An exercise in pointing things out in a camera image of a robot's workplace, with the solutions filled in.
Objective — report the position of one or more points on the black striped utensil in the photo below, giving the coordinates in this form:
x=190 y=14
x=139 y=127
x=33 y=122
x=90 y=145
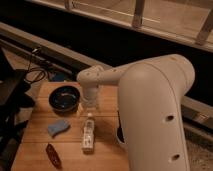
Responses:
x=119 y=127

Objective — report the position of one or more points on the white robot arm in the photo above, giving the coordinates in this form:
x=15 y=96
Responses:
x=149 y=96

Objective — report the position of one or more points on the white plastic bottle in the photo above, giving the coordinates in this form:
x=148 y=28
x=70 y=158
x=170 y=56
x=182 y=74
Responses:
x=88 y=134

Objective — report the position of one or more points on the blue object on floor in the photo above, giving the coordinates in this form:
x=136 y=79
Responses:
x=59 y=77

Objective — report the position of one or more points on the dark blue bowl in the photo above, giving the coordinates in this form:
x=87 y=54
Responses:
x=64 y=98

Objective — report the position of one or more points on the dark red spoon rest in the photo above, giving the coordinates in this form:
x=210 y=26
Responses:
x=53 y=156

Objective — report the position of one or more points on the black chair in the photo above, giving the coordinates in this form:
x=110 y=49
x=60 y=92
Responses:
x=13 y=97

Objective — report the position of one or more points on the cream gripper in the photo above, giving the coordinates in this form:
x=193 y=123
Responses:
x=84 y=111

